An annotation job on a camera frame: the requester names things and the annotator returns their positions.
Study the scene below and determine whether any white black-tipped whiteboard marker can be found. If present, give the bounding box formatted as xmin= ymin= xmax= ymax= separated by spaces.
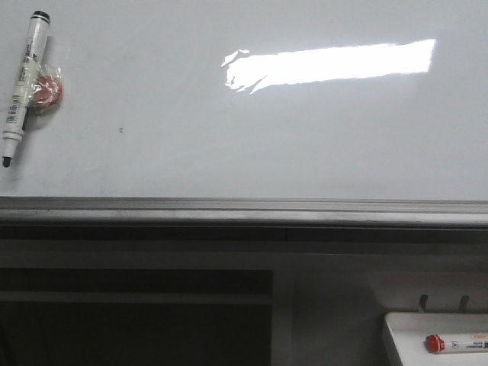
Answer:
xmin=2 ymin=11 xmax=51 ymax=168

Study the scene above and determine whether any white whiteboard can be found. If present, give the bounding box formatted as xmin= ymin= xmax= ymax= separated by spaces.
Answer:
xmin=1 ymin=1 xmax=487 ymax=227

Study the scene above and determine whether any red-capped whiteboard marker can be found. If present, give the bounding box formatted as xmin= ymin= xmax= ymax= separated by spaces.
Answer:
xmin=424 ymin=333 xmax=487 ymax=355

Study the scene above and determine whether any red round magnet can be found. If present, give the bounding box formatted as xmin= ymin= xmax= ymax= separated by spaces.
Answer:
xmin=30 ymin=69 xmax=63 ymax=109

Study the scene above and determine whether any white marker tray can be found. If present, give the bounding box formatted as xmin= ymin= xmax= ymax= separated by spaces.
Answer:
xmin=382 ymin=312 xmax=487 ymax=366

